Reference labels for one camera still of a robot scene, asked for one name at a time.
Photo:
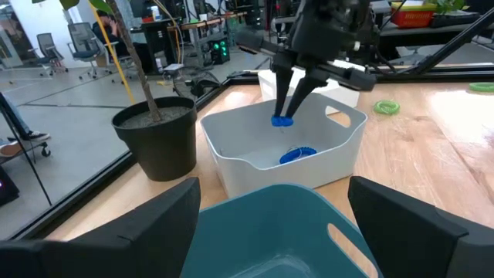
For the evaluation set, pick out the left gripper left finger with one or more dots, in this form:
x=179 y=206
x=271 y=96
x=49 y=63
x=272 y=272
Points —
x=96 y=255

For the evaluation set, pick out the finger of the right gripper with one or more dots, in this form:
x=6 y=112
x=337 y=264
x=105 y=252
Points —
x=281 y=92
x=305 y=90

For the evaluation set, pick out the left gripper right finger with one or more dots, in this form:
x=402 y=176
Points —
x=417 y=239

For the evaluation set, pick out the black computer green lights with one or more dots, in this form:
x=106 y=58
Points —
x=222 y=56

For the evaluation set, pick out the grey plastic bin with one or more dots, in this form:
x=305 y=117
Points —
x=247 y=170

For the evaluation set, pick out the red plastic basket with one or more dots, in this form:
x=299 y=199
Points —
x=413 y=18

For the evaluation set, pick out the dark side table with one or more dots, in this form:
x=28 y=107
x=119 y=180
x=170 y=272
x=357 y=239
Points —
x=424 y=34

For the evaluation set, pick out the wooden desk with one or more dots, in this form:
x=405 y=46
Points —
x=200 y=25

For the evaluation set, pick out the black plant pot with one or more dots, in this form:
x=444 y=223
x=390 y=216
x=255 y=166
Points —
x=162 y=150

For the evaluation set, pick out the black device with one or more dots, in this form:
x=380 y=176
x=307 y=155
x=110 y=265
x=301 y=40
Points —
x=455 y=18

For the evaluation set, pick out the teal plastic bin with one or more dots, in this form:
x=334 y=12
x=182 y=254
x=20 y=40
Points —
x=270 y=224

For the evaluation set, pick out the green leafy plant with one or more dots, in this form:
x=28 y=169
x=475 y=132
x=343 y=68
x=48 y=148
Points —
x=133 y=58

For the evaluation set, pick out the person's leg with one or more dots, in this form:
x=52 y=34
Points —
x=17 y=119

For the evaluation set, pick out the person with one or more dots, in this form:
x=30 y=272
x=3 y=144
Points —
x=116 y=40

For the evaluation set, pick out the grey office chair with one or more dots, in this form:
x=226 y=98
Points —
x=48 y=48
x=83 y=44

